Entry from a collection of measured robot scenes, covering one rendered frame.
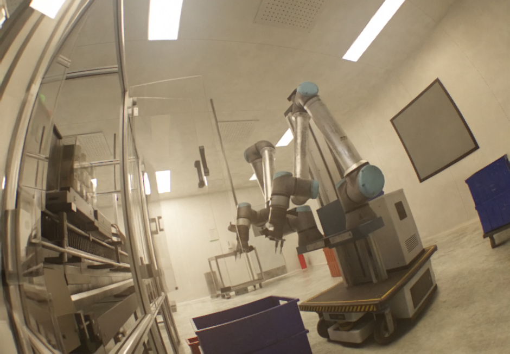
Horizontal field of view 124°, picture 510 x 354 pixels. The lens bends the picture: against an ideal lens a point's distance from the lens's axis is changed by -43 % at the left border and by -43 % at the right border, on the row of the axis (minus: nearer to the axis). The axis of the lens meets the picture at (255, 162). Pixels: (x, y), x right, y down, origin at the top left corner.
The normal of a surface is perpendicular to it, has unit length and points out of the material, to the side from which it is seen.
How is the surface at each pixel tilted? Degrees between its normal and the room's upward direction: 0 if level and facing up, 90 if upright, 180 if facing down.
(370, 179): 95
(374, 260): 90
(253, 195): 90
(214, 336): 90
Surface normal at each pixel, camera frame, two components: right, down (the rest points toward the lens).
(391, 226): -0.86, 0.04
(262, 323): 0.32, -0.45
